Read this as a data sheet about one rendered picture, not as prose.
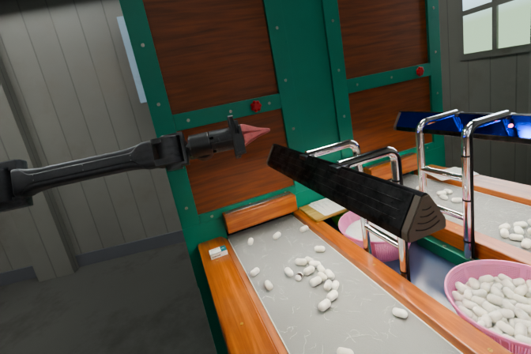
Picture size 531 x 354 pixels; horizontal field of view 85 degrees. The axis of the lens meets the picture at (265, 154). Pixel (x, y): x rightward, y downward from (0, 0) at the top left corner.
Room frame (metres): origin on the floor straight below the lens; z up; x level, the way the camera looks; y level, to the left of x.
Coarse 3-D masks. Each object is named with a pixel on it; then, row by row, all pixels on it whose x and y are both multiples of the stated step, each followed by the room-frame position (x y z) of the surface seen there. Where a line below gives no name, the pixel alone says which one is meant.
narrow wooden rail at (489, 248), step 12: (444, 228) 0.84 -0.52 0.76; (456, 228) 0.82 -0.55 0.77; (444, 240) 0.84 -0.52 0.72; (456, 240) 0.80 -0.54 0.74; (480, 240) 0.74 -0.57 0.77; (492, 240) 0.73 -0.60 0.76; (480, 252) 0.73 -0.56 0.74; (492, 252) 0.70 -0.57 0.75; (504, 252) 0.68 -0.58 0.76; (516, 252) 0.67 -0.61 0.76; (528, 252) 0.66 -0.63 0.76; (528, 264) 0.62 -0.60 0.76; (492, 276) 0.70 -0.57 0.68
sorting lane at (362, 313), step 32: (288, 224) 1.11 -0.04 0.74; (256, 256) 0.92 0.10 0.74; (288, 256) 0.89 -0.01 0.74; (320, 256) 0.85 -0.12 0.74; (256, 288) 0.75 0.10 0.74; (288, 288) 0.73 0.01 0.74; (320, 288) 0.70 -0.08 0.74; (352, 288) 0.68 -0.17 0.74; (288, 320) 0.61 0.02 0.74; (320, 320) 0.60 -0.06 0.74; (352, 320) 0.58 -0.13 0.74; (384, 320) 0.56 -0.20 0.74; (416, 320) 0.54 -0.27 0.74; (288, 352) 0.52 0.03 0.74; (320, 352) 0.51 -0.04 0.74; (384, 352) 0.48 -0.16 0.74; (416, 352) 0.47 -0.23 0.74; (448, 352) 0.46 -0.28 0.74
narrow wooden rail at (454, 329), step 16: (304, 224) 1.08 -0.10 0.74; (320, 224) 1.01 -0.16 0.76; (336, 240) 0.89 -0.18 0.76; (352, 256) 0.78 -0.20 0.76; (368, 256) 0.77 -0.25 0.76; (368, 272) 0.71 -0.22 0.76; (384, 272) 0.69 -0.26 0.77; (384, 288) 0.65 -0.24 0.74; (400, 288) 0.62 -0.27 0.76; (416, 288) 0.61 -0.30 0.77; (416, 304) 0.56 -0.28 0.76; (432, 304) 0.55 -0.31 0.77; (432, 320) 0.52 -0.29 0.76; (448, 320) 0.51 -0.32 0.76; (464, 320) 0.50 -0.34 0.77; (448, 336) 0.48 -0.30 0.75; (464, 336) 0.47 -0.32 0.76; (480, 336) 0.46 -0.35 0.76; (464, 352) 0.45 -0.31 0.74; (480, 352) 0.43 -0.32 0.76; (496, 352) 0.42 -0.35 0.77
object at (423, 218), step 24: (288, 168) 0.81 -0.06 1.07; (312, 168) 0.70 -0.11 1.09; (336, 192) 0.58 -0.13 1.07; (360, 192) 0.52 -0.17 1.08; (384, 192) 0.47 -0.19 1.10; (408, 192) 0.43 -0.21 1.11; (360, 216) 0.50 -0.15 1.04; (384, 216) 0.45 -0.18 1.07; (408, 216) 0.41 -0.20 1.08; (432, 216) 0.41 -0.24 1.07; (408, 240) 0.40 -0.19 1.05
